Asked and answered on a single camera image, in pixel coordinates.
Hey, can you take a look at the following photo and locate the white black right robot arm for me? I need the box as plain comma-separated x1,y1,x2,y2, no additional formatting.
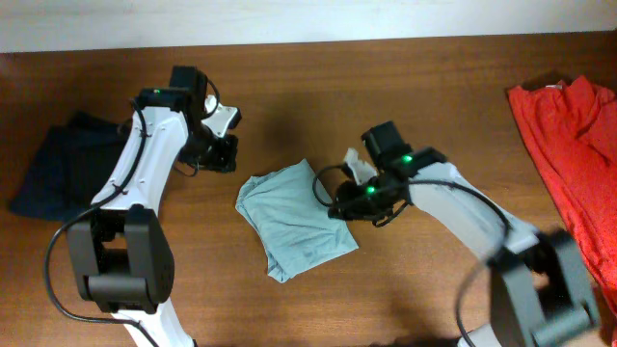
327,121,601,347

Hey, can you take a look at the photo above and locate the dark navy folded garment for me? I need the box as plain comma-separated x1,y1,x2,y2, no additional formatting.
9,112,129,221

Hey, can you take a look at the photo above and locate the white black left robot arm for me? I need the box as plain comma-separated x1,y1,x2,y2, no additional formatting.
57,66,241,346

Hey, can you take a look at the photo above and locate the light blue t-shirt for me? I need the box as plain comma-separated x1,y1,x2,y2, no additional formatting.
235,160,359,283

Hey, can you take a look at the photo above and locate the red garment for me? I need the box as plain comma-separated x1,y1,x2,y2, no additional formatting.
507,76,616,311

